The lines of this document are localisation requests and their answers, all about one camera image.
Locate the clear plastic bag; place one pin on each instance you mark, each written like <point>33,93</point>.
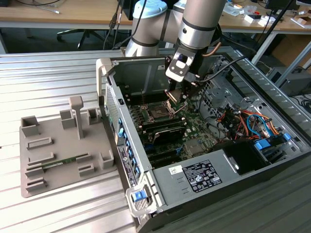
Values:
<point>233,8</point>

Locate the black clip RAM slot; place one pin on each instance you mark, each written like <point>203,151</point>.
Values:
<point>161,125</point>
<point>161,120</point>

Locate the wooden desk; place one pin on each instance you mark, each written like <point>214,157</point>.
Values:
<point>284,27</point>
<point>73,14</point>

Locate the grey parts rack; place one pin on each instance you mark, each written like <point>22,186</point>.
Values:
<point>60,143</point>

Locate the white clip RAM slot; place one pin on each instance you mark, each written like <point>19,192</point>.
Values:
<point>161,128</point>
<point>161,123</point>

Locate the white certification sticker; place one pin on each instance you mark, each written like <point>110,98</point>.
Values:
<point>160,68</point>

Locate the grey computer box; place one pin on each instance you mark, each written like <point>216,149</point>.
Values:
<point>296,82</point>

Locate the blue case latch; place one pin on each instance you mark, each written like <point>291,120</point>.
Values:
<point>137,196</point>

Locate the open PC case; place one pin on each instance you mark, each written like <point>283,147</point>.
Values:
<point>126,77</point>

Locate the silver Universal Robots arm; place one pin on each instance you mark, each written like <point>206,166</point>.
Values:
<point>196,24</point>

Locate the large brown cardboard box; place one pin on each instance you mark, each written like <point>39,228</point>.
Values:
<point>291,48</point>

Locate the black office chair base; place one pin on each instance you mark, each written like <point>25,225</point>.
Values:
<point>85,34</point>

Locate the small open cardboard box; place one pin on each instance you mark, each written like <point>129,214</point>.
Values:
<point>303,21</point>

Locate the blue plastic tab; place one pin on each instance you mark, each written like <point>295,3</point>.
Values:
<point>286,136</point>

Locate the metal locking lever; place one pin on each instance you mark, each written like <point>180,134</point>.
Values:
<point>142,97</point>

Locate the silver metal drive cage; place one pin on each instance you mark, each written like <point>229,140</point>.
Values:
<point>226,93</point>

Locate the black stand pole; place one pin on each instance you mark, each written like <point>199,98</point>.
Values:
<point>264,38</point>

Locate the black expansion slot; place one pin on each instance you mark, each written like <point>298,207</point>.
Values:
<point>167,160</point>
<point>165,153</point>

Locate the green RAM stick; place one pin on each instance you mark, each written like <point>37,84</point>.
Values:
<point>63,161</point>

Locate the grey power supply unit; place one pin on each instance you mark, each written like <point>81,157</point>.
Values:
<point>170,194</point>

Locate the black graphics card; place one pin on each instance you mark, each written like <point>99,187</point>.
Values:
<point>170,136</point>

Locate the blue disk carrier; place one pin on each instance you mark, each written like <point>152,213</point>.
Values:
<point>262,146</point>

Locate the black monitor base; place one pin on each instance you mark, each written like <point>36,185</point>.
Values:
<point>273,4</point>

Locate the green motherboard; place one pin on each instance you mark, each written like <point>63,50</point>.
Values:
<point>194,131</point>

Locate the silver pen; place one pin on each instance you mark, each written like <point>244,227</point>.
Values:
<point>49,9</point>

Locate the CPU socket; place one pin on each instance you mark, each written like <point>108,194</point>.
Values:
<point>155,112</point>

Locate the silver green CPU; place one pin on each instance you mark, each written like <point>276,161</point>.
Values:
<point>173,97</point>

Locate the small white box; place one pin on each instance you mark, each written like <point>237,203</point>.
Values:
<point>263,23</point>
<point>249,19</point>

